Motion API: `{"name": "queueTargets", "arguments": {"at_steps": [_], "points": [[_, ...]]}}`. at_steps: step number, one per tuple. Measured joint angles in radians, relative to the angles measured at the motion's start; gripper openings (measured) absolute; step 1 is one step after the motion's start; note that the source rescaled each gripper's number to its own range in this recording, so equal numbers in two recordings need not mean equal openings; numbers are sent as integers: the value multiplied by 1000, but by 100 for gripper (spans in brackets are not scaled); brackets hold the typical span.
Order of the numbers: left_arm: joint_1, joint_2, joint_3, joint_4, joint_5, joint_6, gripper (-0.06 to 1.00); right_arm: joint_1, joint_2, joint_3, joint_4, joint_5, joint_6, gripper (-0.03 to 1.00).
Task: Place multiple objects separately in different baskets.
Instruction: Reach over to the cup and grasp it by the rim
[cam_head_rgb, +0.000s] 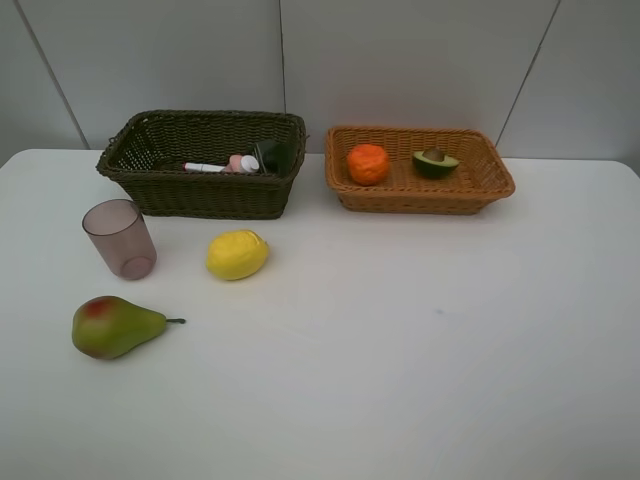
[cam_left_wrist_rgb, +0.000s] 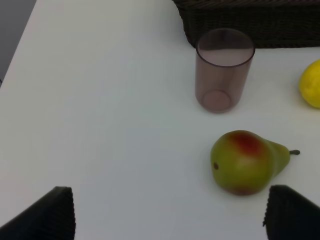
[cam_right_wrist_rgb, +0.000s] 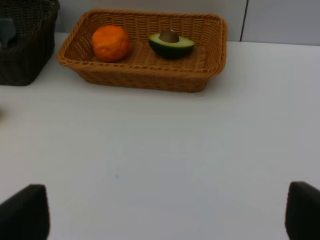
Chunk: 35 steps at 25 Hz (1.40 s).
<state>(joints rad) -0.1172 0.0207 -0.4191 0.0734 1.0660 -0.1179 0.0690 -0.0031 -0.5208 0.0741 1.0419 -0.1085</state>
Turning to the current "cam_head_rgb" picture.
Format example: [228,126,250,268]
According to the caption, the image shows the yellow lemon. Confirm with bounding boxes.
[205,230,270,281]

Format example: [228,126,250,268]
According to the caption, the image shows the orange tangerine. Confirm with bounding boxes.
[347,144,390,186]

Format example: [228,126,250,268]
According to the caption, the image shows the dark green pump bottle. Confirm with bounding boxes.
[253,139,294,177]

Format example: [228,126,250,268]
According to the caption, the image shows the pink bottle white cap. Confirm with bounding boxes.
[224,154,261,174]

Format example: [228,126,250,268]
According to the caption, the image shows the halved avocado with pit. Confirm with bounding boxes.
[412,147,459,179]

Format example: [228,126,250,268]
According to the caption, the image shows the white marker pen pink caps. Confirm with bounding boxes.
[183,162,227,173]

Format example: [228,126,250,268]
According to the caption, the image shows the translucent purple plastic cup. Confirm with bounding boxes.
[82,199,157,281]

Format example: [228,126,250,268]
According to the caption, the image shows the green red pear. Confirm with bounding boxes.
[71,296,186,360]

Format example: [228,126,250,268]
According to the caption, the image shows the orange wicker basket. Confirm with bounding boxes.
[325,126,515,215]

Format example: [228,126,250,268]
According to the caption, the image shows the dark brown wicker basket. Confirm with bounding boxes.
[97,110,307,220]

